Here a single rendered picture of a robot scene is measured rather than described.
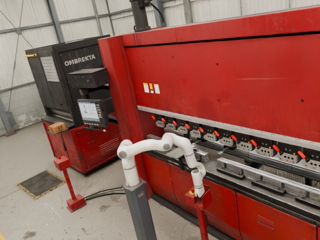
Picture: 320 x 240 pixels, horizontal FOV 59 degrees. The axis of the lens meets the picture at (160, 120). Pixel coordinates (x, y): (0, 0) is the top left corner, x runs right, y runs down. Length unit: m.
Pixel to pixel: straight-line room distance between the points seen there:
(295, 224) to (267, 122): 0.84
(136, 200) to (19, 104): 7.31
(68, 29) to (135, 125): 6.85
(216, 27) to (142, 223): 1.89
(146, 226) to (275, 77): 1.80
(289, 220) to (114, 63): 2.45
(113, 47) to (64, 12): 6.78
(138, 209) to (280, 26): 1.94
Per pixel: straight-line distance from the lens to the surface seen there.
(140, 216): 2.84
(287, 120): 2.30
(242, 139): 2.61
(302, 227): 2.60
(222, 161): 2.92
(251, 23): 2.24
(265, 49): 2.23
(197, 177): 2.62
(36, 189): 5.53
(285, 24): 2.11
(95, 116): 3.72
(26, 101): 9.65
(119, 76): 3.55
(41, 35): 9.82
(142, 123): 3.81
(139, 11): 3.38
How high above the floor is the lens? 2.40
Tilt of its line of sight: 19 degrees down
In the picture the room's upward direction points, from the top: 11 degrees counter-clockwise
